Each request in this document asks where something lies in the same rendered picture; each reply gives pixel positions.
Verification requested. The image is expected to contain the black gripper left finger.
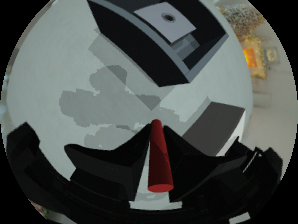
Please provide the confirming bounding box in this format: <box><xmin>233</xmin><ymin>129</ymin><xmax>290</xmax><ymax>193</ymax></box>
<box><xmin>64</xmin><ymin>124</ymin><xmax>152</xmax><ymax>202</ymax></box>

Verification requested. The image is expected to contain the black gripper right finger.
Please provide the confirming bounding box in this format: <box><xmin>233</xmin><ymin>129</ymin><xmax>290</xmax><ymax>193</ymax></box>
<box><xmin>164</xmin><ymin>125</ymin><xmax>246</xmax><ymax>202</ymax></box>

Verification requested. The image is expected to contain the red peg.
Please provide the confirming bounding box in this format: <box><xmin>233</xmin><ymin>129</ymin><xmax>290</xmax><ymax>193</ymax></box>
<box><xmin>148</xmin><ymin>119</ymin><xmax>174</xmax><ymax>193</ymax></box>

